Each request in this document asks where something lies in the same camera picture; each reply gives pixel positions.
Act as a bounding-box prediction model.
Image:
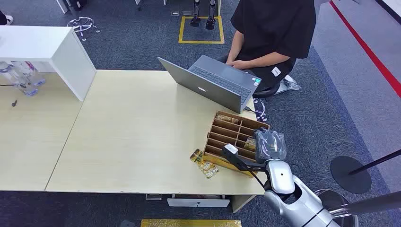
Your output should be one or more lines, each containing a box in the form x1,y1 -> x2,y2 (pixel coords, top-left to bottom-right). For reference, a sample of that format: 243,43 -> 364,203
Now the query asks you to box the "gold green patterned card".
189,148 -> 205,164

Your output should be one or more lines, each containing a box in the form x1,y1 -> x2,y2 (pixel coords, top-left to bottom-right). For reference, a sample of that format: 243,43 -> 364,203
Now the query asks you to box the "wooden slotted card organizer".
203,111 -> 270,179

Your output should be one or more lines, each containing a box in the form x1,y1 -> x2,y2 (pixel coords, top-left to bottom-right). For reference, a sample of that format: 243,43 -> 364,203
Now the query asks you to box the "black robot leg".
205,0 -> 217,31
190,0 -> 202,28

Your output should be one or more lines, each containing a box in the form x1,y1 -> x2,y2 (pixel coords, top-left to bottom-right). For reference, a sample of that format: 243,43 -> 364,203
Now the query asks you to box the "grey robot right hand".
253,128 -> 287,164

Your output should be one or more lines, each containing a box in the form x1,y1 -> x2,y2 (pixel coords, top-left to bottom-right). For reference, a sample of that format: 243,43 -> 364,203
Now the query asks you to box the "person's left hand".
230,60 -> 250,70

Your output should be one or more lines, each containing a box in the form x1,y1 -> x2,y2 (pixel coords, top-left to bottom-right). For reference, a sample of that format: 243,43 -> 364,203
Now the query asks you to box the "chrome star chair base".
66,16 -> 101,42

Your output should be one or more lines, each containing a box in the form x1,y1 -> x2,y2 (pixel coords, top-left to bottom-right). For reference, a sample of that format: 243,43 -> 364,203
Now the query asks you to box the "black stanchion pole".
348,148 -> 401,176

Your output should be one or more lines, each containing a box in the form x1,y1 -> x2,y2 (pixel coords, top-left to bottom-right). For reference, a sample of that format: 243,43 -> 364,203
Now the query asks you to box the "grey open laptop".
157,54 -> 262,114

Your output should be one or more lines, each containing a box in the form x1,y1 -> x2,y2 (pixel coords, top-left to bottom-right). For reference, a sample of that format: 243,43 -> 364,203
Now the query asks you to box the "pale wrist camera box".
222,143 -> 239,157

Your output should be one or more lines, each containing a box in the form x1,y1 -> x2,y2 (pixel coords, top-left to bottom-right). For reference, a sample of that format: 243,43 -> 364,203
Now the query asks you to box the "clear plastic water bottle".
12,61 -> 47,87
0,61 -> 39,97

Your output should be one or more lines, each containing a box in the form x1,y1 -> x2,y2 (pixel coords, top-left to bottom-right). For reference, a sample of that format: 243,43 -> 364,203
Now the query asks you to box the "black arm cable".
249,169 -> 268,191

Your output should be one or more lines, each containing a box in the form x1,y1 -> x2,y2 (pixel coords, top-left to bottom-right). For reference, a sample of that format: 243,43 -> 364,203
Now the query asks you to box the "white desk shelf riser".
0,26 -> 97,102

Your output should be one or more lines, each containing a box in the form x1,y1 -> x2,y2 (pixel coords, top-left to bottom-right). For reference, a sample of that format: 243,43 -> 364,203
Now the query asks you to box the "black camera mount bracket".
221,149 -> 267,172

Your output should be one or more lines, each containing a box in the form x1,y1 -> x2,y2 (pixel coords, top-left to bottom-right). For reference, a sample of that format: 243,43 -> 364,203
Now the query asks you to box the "clear plastic bag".
275,74 -> 302,96

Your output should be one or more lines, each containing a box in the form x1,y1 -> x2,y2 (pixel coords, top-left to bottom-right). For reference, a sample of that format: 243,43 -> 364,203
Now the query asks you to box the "black round stanchion base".
330,156 -> 373,195

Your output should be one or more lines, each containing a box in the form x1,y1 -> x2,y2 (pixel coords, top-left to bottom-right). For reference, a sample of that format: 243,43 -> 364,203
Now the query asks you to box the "black and white shoe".
0,11 -> 14,26

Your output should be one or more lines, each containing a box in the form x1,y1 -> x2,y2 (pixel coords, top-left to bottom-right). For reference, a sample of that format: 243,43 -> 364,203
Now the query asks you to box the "chrome round stand base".
314,189 -> 359,227

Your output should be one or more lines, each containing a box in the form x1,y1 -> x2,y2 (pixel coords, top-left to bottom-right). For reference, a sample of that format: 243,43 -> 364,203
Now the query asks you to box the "gold card with lettering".
198,161 -> 219,180

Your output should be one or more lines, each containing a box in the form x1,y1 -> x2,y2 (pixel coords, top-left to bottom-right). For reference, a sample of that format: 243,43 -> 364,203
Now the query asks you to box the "gold floor mat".
140,219 -> 243,227

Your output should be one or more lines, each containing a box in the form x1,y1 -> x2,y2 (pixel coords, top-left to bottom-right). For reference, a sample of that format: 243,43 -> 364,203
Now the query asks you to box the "white under-desk drawer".
166,194 -> 231,209

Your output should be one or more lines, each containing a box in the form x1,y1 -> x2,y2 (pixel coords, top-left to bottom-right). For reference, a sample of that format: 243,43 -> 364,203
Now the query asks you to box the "grey metal stand pole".
329,190 -> 401,218

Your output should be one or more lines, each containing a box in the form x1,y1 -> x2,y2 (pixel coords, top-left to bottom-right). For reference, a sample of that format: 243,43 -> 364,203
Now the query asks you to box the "person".
216,0 -> 317,95

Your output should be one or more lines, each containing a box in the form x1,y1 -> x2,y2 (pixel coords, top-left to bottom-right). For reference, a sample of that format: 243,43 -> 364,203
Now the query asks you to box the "gold card in sleeve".
216,114 -> 240,125

